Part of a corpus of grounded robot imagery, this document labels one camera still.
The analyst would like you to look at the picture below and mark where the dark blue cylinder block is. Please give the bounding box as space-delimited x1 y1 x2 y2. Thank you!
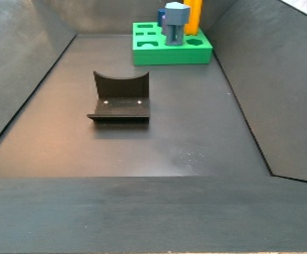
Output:
157 8 165 27

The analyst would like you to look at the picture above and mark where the light blue pentagon block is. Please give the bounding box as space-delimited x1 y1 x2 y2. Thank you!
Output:
165 2 191 46

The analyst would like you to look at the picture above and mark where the yellow star prism block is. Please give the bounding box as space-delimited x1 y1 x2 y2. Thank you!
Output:
184 0 204 35

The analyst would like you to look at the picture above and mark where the green shape sorter base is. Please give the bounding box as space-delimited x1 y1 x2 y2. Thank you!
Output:
132 22 213 65

